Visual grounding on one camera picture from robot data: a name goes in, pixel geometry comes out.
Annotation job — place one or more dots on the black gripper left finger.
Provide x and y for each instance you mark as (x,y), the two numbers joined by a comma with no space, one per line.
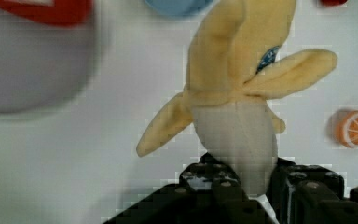
(208,192)

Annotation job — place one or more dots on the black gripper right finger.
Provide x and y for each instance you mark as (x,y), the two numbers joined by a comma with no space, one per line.
(310,194)

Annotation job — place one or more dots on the yellow plush banana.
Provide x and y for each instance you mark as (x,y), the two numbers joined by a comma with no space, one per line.
(231,74)

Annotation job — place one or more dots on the orange slice toy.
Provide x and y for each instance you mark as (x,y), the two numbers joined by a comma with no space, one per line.
(346,131)

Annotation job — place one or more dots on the blue bowl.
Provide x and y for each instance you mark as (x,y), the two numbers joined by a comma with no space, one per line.
(178,8)

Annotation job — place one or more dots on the red strawberry toy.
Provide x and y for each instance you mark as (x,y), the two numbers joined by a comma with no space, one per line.
(333,3)

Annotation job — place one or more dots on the red plush ketchup bottle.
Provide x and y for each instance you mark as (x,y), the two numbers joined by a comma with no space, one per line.
(61,13)

